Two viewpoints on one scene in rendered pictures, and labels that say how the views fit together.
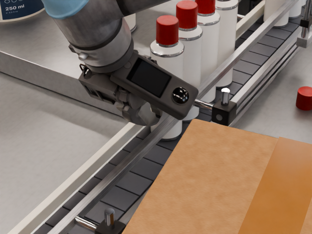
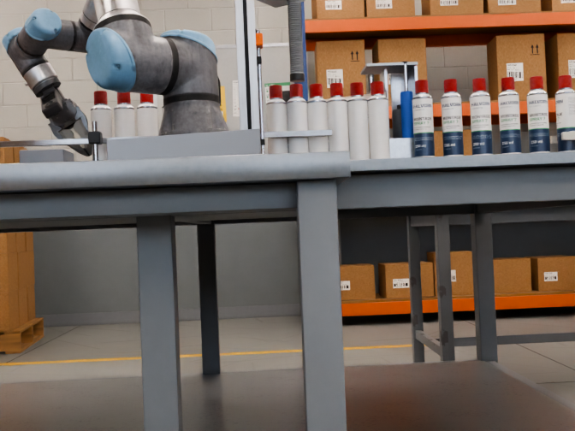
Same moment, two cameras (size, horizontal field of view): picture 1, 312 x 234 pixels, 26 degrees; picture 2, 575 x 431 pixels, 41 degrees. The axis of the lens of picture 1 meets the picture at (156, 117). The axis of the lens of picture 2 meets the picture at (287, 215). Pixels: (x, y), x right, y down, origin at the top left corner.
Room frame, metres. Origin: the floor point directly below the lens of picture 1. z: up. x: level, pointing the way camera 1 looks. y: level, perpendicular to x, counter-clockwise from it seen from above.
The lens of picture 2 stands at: (0.18, -1.86, 0.71)
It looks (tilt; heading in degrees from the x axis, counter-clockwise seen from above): 1 degrees up; 56
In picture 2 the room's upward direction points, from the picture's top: 2 degrees counter-clockwise
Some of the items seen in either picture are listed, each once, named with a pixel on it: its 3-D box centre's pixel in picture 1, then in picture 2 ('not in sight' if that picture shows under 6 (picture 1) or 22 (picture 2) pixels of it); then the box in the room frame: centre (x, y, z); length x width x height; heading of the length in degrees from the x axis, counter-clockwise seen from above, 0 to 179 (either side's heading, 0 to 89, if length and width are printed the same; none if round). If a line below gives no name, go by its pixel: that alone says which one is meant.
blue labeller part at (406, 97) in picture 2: not in sight; (407, 123); (1.57, -0.39, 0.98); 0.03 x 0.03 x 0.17
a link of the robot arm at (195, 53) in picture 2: not in sight; (186, 67); (0.91, -0.45, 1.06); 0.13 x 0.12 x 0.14; 5
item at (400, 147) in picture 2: not in sight; (391, 115); (1.57, -0.34, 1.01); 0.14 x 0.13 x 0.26; 148
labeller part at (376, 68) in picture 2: not in sight; (388, 67); (1.57, -0.33, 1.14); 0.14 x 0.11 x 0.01; 148
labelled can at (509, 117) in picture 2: not in sight; (509, 117); (1.77, -0.57, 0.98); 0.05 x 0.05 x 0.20
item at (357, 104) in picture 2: not in sight; (358, 122); (1.43, -0.36, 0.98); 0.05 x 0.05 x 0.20
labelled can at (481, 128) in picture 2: not in sight; (480, 118); (1.70, -0.53, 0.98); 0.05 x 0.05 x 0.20
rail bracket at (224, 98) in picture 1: (209, 130); (97, 156); (0.84, -0.08, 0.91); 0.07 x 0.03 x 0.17; 58
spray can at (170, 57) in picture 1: (166, 79); (102, 132); (0.88, -0.02, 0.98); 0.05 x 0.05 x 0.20
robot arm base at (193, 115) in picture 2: not in sight; (192, 122); (0.91, -0.45, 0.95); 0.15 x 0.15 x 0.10
